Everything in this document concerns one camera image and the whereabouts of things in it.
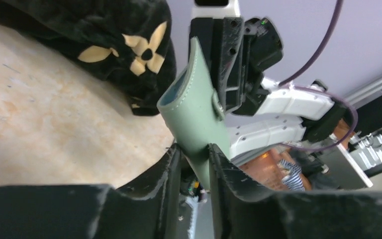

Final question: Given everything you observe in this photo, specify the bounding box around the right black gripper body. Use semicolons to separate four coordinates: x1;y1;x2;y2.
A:
233;17;283;116

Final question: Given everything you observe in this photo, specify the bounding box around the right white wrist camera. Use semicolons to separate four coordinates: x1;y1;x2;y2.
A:
191;0;241;19

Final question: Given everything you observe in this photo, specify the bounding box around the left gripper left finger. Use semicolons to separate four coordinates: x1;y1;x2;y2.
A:
0;144;182;239

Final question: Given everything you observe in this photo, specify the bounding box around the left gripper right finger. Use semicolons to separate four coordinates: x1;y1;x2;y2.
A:
208;144;382;239

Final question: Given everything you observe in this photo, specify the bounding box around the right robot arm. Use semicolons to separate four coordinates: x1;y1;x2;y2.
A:
190;17;346;158

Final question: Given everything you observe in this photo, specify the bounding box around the black floral pillow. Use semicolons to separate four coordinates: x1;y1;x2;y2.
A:
0;0;177;116

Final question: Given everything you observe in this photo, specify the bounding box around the green leather card holder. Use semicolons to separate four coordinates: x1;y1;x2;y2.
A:
157;37;230;190

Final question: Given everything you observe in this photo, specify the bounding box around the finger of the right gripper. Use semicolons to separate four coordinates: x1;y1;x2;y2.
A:
190;17;244;113

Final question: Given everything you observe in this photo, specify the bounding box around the aluminium frame rail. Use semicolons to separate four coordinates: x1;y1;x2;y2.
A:
347;77;382;177

